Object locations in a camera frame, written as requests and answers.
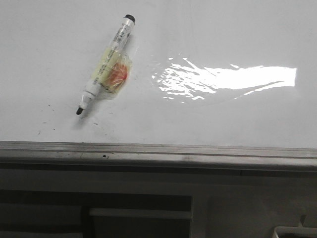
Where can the dark cabinet under table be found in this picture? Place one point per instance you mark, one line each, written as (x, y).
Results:
(43, 214)

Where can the aluminium whiteboard frame rail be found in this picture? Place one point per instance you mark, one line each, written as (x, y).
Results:
(158, 158)

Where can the white whiteboard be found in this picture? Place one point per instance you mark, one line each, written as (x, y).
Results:
(206, 72)

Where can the white whiteboard marker with tape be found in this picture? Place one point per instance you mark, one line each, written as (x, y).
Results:
(112, 69)

